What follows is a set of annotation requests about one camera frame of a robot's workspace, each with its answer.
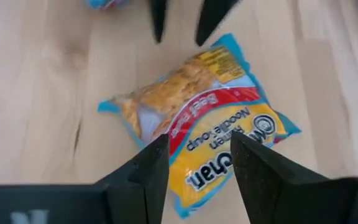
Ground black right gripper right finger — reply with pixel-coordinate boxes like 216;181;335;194
230;130;347;224

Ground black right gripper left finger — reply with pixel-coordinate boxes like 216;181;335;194
96;133;170;224

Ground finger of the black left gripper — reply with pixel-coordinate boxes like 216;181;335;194
195;0;241;47
149;0;169;44

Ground yellow noodle packet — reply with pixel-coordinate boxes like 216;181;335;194
83;0;131;11

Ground yellow noodle packet mid-left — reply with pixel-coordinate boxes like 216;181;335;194
96;32;303;220

